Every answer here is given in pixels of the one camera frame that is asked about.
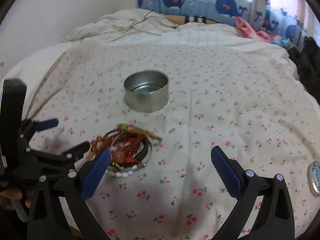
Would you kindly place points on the white striped quilt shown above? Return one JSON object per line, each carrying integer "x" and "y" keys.
{"x": 150, "y": 33}

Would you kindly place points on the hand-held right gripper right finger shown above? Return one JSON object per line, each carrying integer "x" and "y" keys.
{"x": 226, "y": 175}

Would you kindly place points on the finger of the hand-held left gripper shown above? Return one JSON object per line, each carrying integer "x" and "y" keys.
{"x": 47, "y": 125}
{"x": 75, "y": 152}

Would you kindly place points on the cherry print bedsheet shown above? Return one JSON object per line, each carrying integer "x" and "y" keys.
{"x": 225, "y": 110}

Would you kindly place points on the pink cloth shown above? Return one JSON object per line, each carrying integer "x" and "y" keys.
{"x": 250, "y": 28}

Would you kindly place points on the yellow black striped pillow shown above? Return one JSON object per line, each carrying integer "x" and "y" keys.
{"x": 195, "y": 19}

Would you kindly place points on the blue whale print pillow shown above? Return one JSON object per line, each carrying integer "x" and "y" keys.
{"x": 200, "y": 0}

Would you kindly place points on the teal cloth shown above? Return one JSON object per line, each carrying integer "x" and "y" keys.
{"x": 281, "y": 42}

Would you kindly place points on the black jacket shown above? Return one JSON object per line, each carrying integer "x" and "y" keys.
{"x": 308, "y": 60}

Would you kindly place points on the white mattress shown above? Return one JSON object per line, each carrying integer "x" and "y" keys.
{"x": 30, "y": 65}

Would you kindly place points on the person's left hand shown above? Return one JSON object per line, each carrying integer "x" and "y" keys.
{"x": 12, "y": 192}

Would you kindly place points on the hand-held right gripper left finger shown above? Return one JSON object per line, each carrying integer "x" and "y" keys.
{"x": 96, "y": 175}

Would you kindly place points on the round metal tin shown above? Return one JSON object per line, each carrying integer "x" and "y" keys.
{"x": 146, "y": 91}

